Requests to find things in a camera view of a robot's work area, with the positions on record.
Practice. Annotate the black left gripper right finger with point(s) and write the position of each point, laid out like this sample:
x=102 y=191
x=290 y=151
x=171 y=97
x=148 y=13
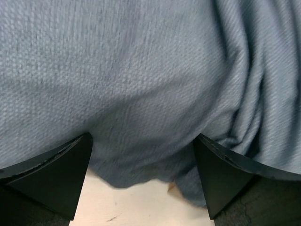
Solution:
x=242 y=192

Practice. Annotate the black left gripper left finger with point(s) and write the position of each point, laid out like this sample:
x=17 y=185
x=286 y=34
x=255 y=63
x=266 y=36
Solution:
x=45 y=190

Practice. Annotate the blue beige striped pillowcase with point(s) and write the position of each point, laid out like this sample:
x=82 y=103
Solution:
x=146 y=77

